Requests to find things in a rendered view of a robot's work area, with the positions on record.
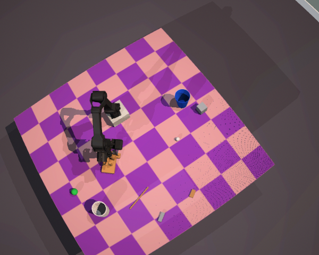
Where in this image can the orange rectangular block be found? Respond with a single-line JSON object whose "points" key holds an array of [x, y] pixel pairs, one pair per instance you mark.
{"points": [[192, 193]]}

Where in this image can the white mug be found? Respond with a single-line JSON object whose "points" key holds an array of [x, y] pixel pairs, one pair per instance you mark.
{"points": [[100, 209]]}

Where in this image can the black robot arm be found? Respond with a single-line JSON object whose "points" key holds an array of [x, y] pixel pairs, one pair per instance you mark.
{"points": [[98, 142]]}

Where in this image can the green ball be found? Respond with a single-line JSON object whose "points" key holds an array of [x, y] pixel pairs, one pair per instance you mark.
{"points": [[74, 191]]}

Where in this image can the blue cup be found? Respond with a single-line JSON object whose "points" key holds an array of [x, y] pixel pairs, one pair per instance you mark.
{"points": [[182, 97]]}

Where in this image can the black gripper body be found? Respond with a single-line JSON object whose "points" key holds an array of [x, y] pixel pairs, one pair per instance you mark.
{"points": [[118, 144]]}

